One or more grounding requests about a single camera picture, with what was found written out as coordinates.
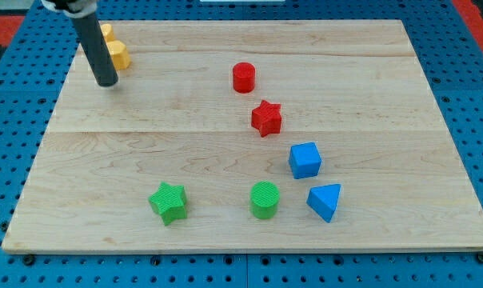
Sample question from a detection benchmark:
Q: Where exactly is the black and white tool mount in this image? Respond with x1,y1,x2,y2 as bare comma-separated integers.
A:
41,0,98,18

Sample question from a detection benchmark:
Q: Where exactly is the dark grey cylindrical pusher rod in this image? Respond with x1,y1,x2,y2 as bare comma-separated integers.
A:
71,13,118,87

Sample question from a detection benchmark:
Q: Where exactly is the blue cube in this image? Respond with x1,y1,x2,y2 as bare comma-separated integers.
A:
288,142,322,179

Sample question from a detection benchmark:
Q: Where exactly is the yellow block rear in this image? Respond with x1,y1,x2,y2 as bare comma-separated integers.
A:
100,23,116,42

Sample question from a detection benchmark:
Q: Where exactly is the yellow hexagon block front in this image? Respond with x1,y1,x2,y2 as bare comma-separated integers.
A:
106,40,131,70

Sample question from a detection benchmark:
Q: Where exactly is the red cylinder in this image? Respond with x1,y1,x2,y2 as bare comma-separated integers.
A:
232,62,256,94

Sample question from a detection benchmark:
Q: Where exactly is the green star block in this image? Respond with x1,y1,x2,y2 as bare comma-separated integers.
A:
148,182,187,226

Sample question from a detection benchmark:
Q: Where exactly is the red star block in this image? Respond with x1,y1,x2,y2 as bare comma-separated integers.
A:
251,100,282,138

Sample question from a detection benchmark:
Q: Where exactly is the wooden board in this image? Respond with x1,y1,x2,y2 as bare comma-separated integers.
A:
2,20,483,254

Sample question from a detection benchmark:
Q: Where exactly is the green cylinder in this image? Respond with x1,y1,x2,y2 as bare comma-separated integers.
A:
250,181,280,219

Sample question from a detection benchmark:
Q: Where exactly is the blue triangular prism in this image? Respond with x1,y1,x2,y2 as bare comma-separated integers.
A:
306,183,341,222

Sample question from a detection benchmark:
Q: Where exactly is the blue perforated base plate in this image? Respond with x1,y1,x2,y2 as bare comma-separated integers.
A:
0,0,483,287

